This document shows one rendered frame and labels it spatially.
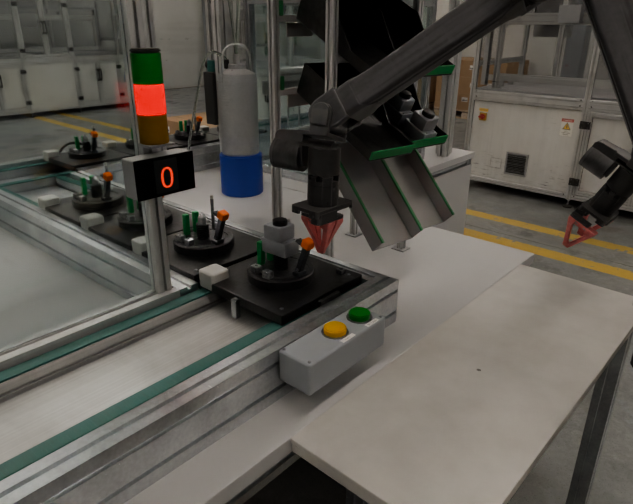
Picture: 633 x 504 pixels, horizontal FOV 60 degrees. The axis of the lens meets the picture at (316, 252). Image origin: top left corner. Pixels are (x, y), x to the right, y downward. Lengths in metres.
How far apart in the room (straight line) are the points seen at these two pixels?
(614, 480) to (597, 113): 3.30
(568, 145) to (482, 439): 4.31
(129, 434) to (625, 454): 1.96
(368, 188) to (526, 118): 3.96
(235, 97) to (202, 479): 1.40
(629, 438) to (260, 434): 1.83
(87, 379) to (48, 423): 0.11
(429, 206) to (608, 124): 3.66
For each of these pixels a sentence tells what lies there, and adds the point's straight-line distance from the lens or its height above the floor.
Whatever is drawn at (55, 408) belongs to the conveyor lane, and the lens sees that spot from 0.95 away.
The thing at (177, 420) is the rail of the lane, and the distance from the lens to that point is 0.83.
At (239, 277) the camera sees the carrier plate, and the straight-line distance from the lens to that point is 1.15.
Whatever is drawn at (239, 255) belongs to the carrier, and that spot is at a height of 0.97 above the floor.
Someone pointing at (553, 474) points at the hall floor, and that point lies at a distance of 2.24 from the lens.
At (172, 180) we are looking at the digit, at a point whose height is 1.19.
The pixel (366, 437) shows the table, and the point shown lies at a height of 0.86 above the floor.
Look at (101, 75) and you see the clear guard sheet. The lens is 1.00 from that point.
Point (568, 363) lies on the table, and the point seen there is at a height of 0.86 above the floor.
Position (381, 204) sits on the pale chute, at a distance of 1.31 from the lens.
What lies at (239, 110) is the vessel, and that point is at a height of 1.17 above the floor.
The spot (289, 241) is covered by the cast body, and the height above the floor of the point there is 1.06.
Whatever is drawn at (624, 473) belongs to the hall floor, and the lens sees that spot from 2.35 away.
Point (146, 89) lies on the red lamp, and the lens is 0.99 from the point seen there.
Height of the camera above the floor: 1.46
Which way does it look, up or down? 23 degrees down
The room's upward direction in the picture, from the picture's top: straight up
